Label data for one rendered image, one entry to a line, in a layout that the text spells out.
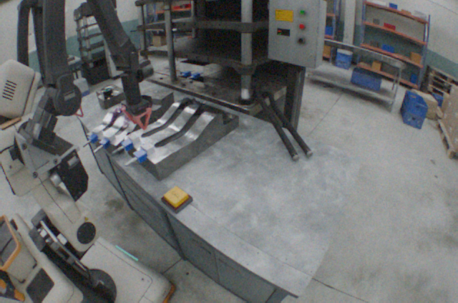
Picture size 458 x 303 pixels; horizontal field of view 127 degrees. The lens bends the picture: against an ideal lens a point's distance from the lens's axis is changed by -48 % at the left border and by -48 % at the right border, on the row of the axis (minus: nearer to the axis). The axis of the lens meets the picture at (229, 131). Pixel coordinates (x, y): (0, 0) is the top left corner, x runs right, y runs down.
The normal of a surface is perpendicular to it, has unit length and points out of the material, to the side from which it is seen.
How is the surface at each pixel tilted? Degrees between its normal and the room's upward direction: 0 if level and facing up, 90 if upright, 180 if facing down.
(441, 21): 90
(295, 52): 90
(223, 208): 0
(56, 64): 83
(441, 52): 90
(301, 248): 0
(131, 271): 0
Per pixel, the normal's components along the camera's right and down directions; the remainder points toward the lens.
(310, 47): -0.62, 0.43
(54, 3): 0.91, 0.22
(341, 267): -0.01, -0.84
